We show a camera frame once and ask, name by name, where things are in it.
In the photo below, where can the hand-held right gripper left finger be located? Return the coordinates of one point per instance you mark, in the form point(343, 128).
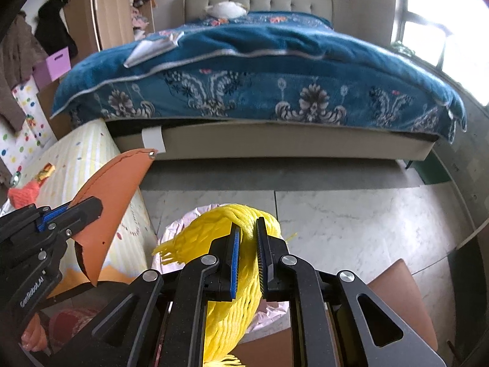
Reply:
point(235, 263)

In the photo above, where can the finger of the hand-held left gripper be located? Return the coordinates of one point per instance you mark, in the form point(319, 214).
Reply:
point(53, 218)
point(86, 209)

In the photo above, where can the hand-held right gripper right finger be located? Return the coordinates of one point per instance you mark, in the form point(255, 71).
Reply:
point(261, 260)

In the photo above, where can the orange leather piece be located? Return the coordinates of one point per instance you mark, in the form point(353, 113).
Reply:
point(114, 191)

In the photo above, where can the yellow foam net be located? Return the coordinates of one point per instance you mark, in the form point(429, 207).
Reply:
point(225, 218)

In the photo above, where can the coral foam net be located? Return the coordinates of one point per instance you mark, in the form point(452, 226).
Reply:
point(25, 195)

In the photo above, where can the red gold candy wrapper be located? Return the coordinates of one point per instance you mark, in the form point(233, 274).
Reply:
point(45, 172)

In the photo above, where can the yellow striped tablecloth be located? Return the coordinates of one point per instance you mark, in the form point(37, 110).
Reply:
point(76, 153)

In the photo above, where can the red plastic stool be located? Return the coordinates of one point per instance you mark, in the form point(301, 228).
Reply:
point(68, 318)

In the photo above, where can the white paper tag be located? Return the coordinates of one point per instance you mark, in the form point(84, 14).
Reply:
point(152, 137)

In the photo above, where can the polka dot white cabinet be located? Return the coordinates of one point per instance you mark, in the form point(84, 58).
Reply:
point(26, 118)

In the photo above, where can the beige upholstered bed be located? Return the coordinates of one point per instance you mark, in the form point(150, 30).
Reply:
point(267, 141)

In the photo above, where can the brown chair seat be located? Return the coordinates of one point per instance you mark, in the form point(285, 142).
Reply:
point(397, 286)

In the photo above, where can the pink storage box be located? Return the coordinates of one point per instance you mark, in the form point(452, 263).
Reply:
point(57, 63)

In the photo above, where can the brown garment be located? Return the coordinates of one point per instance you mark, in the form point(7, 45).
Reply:
point(15, 65)

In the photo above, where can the white paper sheet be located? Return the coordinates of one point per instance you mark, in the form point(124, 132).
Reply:
point(144, 50)

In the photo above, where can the black garment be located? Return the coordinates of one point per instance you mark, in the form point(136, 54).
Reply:
point(53, 26)

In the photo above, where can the dark green mat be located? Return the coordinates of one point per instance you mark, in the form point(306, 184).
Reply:
point(429, 170)

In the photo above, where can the wooden wardrobe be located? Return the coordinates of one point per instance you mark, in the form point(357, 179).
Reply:
point(110, 7)

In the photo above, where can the white plush toy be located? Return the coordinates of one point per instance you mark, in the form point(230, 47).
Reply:
point(225, 8)

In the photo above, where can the window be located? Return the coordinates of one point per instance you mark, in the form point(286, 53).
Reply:
point(424, 34)

